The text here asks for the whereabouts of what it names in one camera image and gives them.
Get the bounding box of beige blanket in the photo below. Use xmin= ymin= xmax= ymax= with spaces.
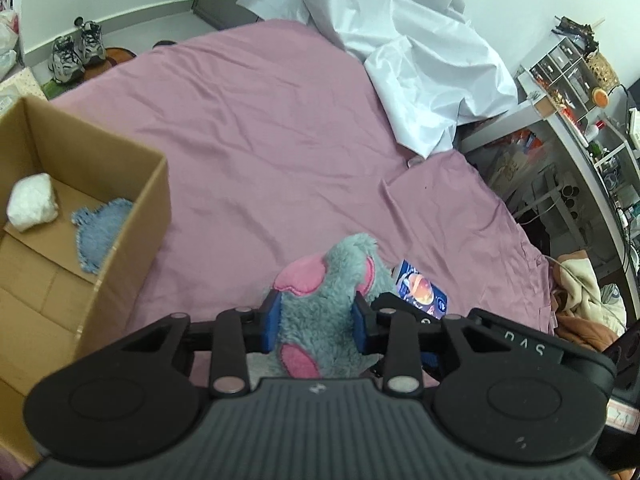
xmin=550 ymin=250 xmax=629 ymax=352

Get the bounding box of white soft bundle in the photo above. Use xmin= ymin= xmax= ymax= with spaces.
xmin=6 ymin=172 xmax=60 ymax=232

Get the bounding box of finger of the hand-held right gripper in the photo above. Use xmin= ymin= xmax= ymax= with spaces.
xmin=371 ymin=291 xmax=447 ymax=335
xmin=371 ymin=348 xmax=444 ymax=377

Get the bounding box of patterned pale box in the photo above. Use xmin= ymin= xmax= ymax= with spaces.
xmin=0 ymin=69 xmax=49 ymax=117

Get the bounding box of grey sneaker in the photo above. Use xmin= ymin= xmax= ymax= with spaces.
xmin=48 ymin=36 xmax=86 ymax=84
xmin=75 ymin=19 xmax=107 ymax=66

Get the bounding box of brown cardboard box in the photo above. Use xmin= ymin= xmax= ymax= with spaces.
xmin=0 ymin=95 xmax=172 ymax=471

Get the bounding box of blue denim cloth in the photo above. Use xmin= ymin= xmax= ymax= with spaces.
xmin=71 ymin=198 xmax=136 ymax=276

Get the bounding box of pink bed sheet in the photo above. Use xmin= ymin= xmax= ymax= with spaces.
xmin=50 ymin=19 xmax=557 ymax=386

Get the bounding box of white plastic bag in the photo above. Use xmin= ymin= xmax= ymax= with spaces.
xmin=0 ymin=9 xmax=21 ymax=81

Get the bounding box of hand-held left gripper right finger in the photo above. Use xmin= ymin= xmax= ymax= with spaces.
xmin=350 ymin=291 xmax=507 ymax=395

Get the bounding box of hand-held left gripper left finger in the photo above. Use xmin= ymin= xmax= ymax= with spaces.
xmin=117 ymin=289 xmax=282 ymax=395

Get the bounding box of white crumpled sheet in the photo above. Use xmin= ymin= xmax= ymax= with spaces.
xmin=236 ymin=0 xmax=519 ymax=160

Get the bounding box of grey small drawer organizer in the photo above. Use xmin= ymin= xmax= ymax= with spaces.
xmin=527 ymin=35 xmax=599 ymax=107

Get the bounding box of white shelf unit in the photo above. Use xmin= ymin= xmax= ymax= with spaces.
xmin=460 ymin=35 xmax=640 ymax=321

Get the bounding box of grey and pink plush toy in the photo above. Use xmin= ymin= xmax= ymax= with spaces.
xmin=248 ymin=232 xmax=394 ymax=381

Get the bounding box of woven basket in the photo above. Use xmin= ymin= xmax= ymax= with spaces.
xmin=585 ymin=51 xmax=621 ymax=92

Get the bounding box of blue snack packet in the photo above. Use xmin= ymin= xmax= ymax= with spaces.
xmin=391 ymin=259 xmax=449 ymax=321

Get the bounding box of brown round mat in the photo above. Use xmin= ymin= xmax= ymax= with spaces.
xmin=82 ymin=46 xmax=138 ymax=82

